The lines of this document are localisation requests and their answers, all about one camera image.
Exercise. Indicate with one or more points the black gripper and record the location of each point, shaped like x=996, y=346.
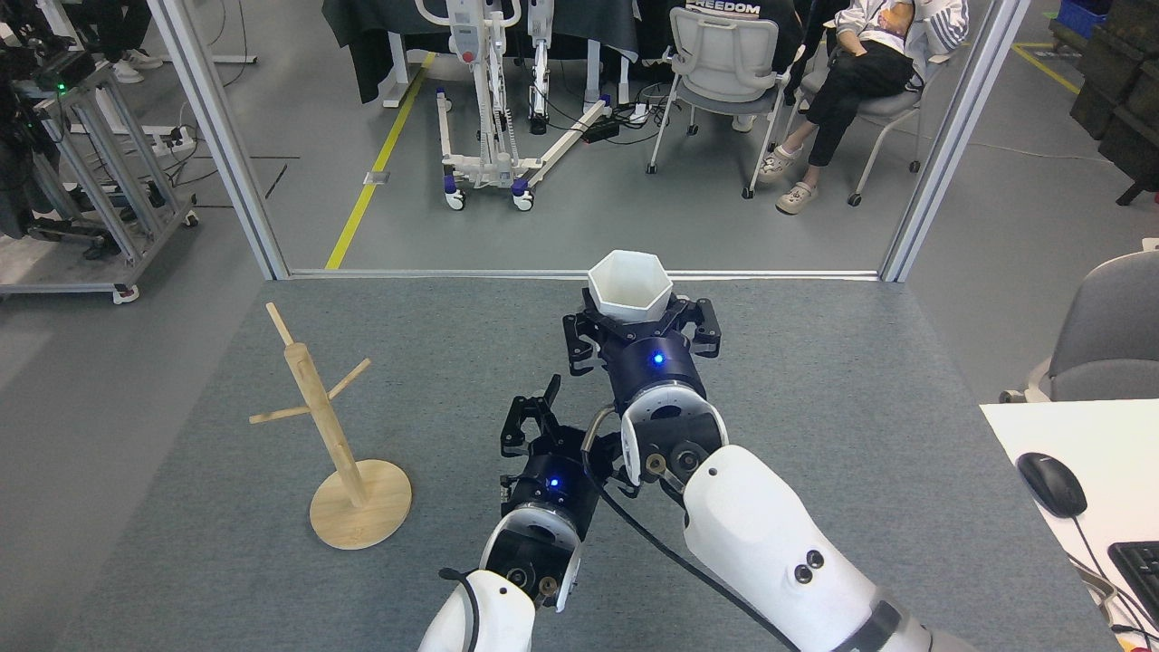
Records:
x=548, y=493
x=656, y=362

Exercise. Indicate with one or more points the white hexagonal cup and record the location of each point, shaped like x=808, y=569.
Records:
x=629, y=290

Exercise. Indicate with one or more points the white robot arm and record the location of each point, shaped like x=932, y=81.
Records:
x=525, y=561
x=770, y=543

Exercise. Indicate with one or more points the wooden cup rack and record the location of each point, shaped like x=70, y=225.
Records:
x=362, y=516

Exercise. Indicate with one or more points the black power strip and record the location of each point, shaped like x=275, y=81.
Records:
x=601, y=131

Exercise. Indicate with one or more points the white mesh office chair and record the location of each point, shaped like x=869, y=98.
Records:
x=724, y=54

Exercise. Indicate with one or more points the person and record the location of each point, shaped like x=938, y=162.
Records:
x=860, y=77

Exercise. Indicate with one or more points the grey seat office chair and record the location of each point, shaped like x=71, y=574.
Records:
x=896, y=107

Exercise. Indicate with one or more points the white stand on wheels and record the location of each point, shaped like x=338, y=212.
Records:
x=466, y=36

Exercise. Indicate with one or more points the dark table cloth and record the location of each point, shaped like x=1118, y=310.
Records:
x=362, y=27

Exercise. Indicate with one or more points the black computer mouse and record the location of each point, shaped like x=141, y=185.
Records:
x=1050, y=484

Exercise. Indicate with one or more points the grey padded office chair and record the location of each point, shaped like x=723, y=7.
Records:
x=1114, y=317

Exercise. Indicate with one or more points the white desk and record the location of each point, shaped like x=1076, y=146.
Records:
x=1114, y=435

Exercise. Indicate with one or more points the white power strip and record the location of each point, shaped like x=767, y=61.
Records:
x=172, y=139

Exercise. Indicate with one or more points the blue plastic bin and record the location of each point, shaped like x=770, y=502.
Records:
x=1082, y=18

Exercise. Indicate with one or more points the stacked black crates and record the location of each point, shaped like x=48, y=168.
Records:
x=1123, y=81

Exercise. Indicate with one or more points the black keyboard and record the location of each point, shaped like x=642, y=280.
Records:
x=1141, y=570

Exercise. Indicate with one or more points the silver right post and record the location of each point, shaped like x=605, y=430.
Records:
x=953, y=136

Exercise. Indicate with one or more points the silver post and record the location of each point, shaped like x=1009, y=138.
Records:
x=222, y=136
x=953, y=136

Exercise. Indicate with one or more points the silver left post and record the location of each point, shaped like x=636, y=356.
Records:
x=222, y=136

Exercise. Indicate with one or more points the aluminium frame cart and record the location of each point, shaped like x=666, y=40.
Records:
x=54, y=290

